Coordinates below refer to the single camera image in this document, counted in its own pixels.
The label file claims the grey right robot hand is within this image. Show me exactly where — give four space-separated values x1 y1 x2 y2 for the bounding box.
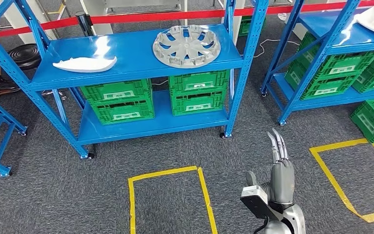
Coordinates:
245 128 296 206

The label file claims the grey wheel cover hubcap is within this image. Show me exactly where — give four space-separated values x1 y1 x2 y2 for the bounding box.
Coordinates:
152 25 222 69

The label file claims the yellow floor tape marking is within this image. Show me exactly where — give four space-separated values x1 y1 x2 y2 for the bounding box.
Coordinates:
128 166 218 234
309 138 374 223

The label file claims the red barrier belt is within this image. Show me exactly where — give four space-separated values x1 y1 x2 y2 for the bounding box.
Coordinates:
0 0 374 39

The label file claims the chrome chair base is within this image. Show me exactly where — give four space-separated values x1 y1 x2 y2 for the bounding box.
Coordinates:
0 75 68 101

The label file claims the black round ribbed base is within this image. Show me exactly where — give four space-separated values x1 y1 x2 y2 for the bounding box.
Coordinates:
8 43 42 71

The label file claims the person's shoe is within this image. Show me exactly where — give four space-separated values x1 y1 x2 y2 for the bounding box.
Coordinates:
0 79 20 98

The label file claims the white cabinet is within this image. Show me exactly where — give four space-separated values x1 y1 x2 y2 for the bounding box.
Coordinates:
0 0 58 44

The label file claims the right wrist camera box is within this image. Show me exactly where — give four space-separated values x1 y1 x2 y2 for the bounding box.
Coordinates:
240 185 281 222

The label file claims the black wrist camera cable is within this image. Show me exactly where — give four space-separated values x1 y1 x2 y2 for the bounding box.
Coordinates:
255 216 270 234

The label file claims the white floor cable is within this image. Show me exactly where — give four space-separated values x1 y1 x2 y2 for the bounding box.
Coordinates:
253 39 300 59

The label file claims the black stanchion post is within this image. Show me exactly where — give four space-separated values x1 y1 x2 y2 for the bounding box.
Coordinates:
75 11 94 37

